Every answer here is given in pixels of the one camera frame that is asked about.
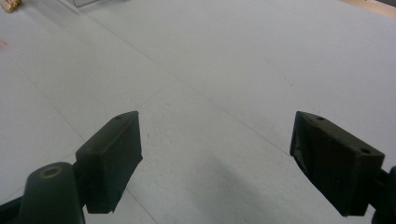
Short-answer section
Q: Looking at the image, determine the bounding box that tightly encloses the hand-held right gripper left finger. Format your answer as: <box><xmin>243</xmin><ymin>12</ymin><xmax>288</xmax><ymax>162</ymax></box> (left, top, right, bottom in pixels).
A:
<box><xmin>75</xmin><ymin>110</ymin><xmax>144</xmax><ymax>215</ymax></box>

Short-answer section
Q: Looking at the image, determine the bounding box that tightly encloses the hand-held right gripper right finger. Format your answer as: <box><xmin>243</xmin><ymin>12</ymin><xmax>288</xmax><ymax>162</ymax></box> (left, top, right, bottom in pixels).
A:
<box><xmin>290</xmin><ymin>110</ymin><xmax>386</xmax><ymax>217</ymax></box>

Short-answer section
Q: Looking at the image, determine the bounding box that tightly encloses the small yellow and white object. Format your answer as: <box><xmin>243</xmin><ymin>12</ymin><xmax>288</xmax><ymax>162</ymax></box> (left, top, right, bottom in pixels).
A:
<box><xmin>0</xmin><ymin>0</ymin><xmax>22</xmax><ymax>13</ymax></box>

